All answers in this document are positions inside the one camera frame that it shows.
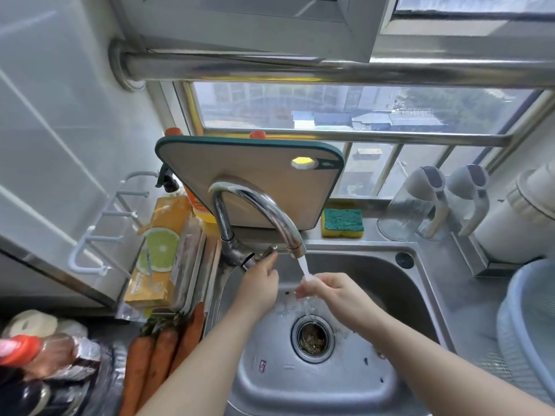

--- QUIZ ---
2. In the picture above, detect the person's right hand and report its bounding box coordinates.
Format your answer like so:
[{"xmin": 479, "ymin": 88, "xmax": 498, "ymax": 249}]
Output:
[{"xmin": 294, "ymin": 272, "xmax": 387, "ymax": 339}]

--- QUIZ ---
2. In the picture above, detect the person's left hand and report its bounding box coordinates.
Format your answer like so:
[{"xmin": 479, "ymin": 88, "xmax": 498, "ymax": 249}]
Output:
[{"xmin": 234, "ymin": 251, "xmax": 280, "ymax": 325}]

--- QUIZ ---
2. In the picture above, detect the chrome faucet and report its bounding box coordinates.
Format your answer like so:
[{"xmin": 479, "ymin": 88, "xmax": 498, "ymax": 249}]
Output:
[{"xmin": 209, "ymin": 181, "xmax": 308, "ymax": 272}]

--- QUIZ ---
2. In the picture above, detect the slim orange carrot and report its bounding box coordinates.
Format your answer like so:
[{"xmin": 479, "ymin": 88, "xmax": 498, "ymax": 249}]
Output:
[{"xmin": 138, "ymin": 320, "xmax": 179, "ymax": 408}]

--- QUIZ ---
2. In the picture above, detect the orange carrot with leafy stem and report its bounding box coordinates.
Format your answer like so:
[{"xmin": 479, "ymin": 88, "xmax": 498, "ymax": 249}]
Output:
[{"xmin": 119, "ymin": 324, "xmax": 156, "ymax": 416}]

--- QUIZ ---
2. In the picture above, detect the blue plastic colander basin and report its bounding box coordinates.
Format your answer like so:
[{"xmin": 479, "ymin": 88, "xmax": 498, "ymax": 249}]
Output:
[{"xmin": 496, "ymin": 258, "xmax": 555, "ymax": 403}]

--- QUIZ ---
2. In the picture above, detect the person's right forearm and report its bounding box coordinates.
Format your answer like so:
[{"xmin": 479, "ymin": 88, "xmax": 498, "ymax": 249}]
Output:
[{"xmin": 368, "ymin": 315, "xmax": 555, "ymax": 416}]

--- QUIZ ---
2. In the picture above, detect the person's left forearm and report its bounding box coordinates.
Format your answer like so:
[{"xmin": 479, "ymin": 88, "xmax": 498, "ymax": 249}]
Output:
[{"xmin": 136, "ymin": 307, "xmax": 261, "ymax": 416}]

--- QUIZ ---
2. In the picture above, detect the steel drain strainer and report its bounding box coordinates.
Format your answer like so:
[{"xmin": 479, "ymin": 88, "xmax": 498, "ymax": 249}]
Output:
[{"xmin": 290, "ymin": 315, "xmax": 335, "ymax": 365}]

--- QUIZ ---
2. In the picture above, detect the white plastic tray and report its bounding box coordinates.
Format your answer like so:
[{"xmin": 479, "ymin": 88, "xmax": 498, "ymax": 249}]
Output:
[{"xmin": 149, "ymin": 220, "xmax": 208, "ymax": 317}]

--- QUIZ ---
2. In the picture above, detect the transparent plastic packet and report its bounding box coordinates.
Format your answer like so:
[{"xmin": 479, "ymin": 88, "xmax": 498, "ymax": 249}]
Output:
[{"xmin": 171, "ymin": 218, "xmax": 202, "ymax": 310}]

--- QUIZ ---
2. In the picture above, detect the yellow green sponge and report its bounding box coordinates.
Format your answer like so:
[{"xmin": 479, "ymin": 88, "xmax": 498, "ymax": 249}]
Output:
[{"xmin": 320, "ymin": 208, "xmax": 365, "ymax": 239}]

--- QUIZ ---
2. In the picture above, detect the stainless steel sink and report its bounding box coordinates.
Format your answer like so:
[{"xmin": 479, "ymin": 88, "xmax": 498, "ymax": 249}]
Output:
[{"xmin": 203, "ymin": 242, "xmax": 456, "ymax": 416}]

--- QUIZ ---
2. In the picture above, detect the yellow dish soap pump bottle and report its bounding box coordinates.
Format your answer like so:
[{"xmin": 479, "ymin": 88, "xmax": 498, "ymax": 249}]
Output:
[{"xmin": 155, "ymin": 164, "xmax": 217, "ymax": 225}]

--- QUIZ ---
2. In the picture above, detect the glass pitcher with grey lid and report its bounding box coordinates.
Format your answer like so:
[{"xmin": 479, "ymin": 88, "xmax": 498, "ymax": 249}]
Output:
[
  {"xmin": 416, "ymin": 163, "xmax": 491, "ymax": 241},
  {"xmin": 376, "ymin": 165, "xmax": 447, "ymax": 242}
]

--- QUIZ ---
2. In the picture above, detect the orange box with lime picture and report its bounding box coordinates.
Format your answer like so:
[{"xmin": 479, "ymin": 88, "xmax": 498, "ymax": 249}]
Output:
[{"xmin": 124, "ymin": 195, "xmax": 191, "ymax": 310}]

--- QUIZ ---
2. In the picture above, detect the beige green-rimmed cutting board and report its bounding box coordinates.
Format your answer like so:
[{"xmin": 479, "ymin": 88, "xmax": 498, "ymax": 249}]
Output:
[{"xmin": 155, "ymin": 136, "xmax": 346, "ymax": 231}]

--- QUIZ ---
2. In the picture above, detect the clear plastic bag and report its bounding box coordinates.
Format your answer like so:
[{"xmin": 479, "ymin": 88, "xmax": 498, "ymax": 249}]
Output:
[{"xmin": 116, "ymin": 305, "xmax": 153, "ymax": 322}]

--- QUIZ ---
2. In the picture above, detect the white capped bottle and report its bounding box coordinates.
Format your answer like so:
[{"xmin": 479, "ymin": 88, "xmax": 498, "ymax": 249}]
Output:
[{"xmin": 56, "ymin": 319, "xmax": 90, "ymax": 339}]

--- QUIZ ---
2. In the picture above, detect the window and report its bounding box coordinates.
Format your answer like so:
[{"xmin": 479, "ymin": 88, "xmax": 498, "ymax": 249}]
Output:
[{"xmin": 182, "ymin": 81, "xmax": 555, "ymax": 200}]

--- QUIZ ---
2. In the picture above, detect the red capped sauce bottle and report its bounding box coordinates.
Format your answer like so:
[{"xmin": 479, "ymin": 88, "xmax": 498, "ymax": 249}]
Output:
[{"xmin": 0, "ymin": 334, "xmax": 101, "ymax": 382}]

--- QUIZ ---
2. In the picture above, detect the beige capped bottle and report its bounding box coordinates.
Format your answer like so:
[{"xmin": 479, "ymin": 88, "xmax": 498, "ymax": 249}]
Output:
[{"xmin": 2, "ymin": 309, "xmax": 60, "ymax": 339}]

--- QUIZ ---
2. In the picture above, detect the steel overhead pipe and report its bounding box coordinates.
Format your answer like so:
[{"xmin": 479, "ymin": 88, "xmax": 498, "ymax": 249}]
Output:
[{"xmin": 108, "ymin": 38, "xmax": 555, "ymax": 92}]

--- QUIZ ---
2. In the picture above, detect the dark soy sauce bottle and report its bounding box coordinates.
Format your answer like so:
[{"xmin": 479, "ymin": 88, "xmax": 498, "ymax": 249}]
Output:
[{"xmin": 0, "ymin": 381, "xmax": 87, "ymax": 416}]

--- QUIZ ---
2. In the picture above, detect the white duct pipe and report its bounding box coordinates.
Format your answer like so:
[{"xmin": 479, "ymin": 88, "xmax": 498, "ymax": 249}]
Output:
[{"xmin": 472, "ymin": 162, "xmax": 555, "ymax": 265}]

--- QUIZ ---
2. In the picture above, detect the white wall hook rack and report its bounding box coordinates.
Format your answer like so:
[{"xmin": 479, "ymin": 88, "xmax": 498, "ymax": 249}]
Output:
[{"xmin": 68, "ymin": 170, "xmax": 160, "ymax": 276}]

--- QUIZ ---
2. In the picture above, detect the steel window guard rail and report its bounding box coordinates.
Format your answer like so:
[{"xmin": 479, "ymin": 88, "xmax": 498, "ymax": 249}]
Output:
[{"xmin": 203, "ymin": 127, "xmax": 515, "ymax": 200}]

